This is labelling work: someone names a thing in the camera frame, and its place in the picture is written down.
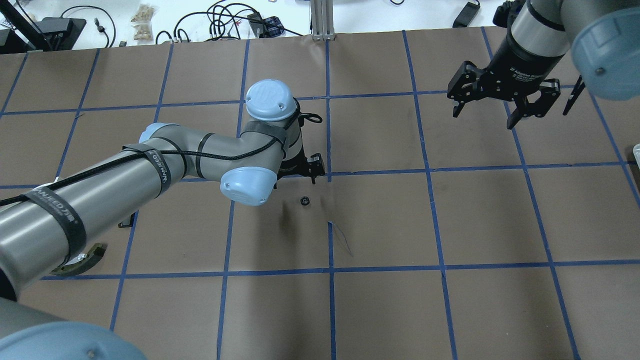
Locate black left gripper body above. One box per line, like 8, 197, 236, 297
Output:
278, 135, 326, 181

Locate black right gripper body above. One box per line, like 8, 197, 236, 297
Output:
446, 35, 561, 117

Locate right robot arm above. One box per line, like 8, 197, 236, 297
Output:
446, 0, 640, 130

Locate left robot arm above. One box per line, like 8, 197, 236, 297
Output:
0, 79, 326, 360

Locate black power adapter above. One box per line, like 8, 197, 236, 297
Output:
452, 0, 482, 28

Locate brown grid table mat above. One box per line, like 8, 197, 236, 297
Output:
1, 27, 639, 360

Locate black brake pad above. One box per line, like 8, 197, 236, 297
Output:
118, 212, 137, 229

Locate olive curved brake shoe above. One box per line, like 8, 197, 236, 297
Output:
49, 243, 108, 277

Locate aluminium frame post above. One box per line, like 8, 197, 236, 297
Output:
309, 0, 336, 41

